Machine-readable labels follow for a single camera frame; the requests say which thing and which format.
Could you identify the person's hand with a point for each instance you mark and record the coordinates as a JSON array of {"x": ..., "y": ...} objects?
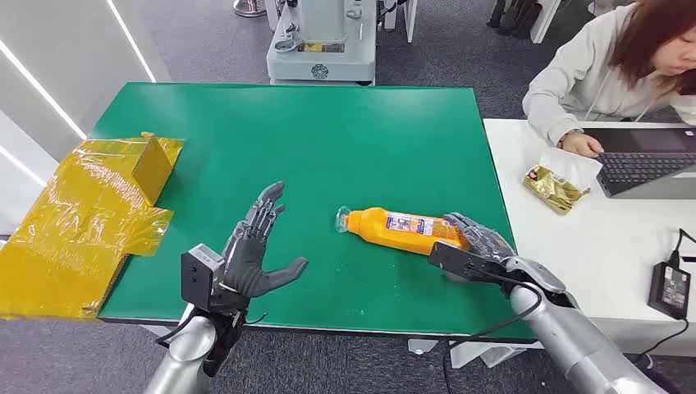
[{"x": 582, "y": 146}]

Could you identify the metal chair base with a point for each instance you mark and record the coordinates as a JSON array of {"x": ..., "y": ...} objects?
[{"x": 249, "y": 7}]

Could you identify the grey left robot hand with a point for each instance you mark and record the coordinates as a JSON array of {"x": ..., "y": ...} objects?
[{"x": 246, "y": 261}]

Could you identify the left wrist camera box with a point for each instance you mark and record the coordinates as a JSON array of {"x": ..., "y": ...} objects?
[{"x": 198, "y": 277}]

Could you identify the yellow taped cardboard box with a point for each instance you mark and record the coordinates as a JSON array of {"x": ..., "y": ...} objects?
[{"x": 81, "y": 228}]

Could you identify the grey laptop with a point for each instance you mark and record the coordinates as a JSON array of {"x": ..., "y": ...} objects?
[{"x": 647, "y": 163}]

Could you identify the white table foot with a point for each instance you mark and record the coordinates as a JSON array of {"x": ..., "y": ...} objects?
[
  {"x": 489, "y": 354},
  {"x": 423, "y": 346}
]

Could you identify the person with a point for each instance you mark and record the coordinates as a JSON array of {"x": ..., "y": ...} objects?
[{"x": 587, "y": 71}]

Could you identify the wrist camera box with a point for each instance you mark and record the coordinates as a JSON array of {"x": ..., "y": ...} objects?
[
  {"x": 198, "y": 277},
  {"x": 462, "y": 263}
]

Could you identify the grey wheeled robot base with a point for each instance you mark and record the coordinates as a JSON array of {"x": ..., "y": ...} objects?
[{"x": 321, "y": 54}]

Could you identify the gold snack packet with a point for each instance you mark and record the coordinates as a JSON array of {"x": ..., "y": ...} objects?
[{"x": 552, "y": 191}]

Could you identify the black power adapter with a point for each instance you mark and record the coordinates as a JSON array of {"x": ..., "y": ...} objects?
[{"x": 669, "y": 291}]

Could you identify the white tissue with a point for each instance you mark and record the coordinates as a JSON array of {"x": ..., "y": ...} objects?
[{"x": 576, "y": 166}]

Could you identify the orange bottle with clear cap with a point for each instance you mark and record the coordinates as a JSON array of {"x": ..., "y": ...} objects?
[{"x": 397, "y": 231}]

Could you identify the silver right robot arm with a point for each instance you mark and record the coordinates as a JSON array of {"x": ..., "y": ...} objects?
[{"x": 576, "y": 337}]

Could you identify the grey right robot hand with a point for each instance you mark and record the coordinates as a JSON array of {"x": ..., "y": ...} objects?
[{"x": 484, "y": 239}]

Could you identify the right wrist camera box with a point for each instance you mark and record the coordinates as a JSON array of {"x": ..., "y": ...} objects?
[{"x": 462, "y": 263}]

